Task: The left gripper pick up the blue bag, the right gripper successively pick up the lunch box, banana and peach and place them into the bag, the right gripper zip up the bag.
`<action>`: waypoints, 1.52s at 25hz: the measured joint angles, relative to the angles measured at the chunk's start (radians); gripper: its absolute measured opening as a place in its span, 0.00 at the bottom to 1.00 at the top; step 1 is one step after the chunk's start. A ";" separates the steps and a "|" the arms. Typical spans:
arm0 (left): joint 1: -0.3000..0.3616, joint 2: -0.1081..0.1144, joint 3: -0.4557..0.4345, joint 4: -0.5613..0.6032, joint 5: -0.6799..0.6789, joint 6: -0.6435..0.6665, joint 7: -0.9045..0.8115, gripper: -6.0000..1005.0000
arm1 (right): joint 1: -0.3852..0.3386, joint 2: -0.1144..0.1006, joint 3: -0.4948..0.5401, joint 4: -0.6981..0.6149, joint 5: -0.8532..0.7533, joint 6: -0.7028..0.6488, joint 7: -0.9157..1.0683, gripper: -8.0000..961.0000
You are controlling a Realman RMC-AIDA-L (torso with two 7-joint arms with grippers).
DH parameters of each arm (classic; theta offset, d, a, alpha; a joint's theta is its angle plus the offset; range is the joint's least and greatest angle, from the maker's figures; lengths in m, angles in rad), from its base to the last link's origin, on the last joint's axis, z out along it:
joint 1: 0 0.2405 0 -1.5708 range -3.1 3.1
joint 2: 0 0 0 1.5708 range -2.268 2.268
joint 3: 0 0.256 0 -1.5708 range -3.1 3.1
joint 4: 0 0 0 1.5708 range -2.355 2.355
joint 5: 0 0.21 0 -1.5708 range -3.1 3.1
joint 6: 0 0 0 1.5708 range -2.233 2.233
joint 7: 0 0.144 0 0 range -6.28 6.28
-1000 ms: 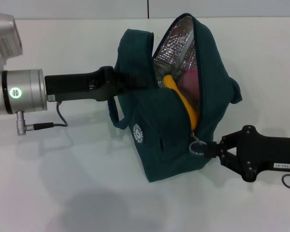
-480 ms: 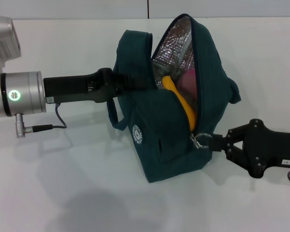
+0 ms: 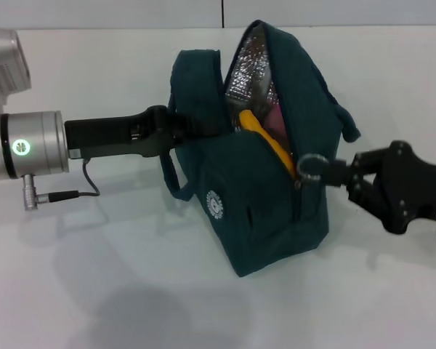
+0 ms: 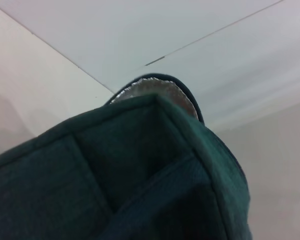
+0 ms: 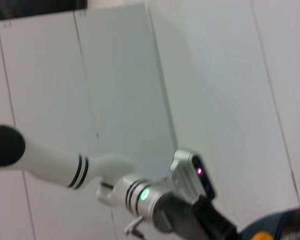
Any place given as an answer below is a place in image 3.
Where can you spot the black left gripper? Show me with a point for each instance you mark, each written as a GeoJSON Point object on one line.
{"type": "Point", "coordinates": [101, 134]}

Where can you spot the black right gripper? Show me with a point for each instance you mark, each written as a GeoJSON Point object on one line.
{"type": "Point", "coordinates": [418, 185]}

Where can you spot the yellow banana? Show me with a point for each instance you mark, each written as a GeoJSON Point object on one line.
{"type": "Point", "coordinates": [265, 138]}

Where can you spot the pink toy peach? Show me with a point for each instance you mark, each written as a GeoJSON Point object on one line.
{"type": "Point", "coordinates": [276, 123]}

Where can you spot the dark teal insulated lunch bag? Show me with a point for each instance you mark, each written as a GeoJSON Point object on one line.
{"type": "Point", "coordinates": [254, 218]}

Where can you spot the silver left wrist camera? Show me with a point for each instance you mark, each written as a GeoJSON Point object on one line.
{"type": "Point", "coordinates": [3, 58]}

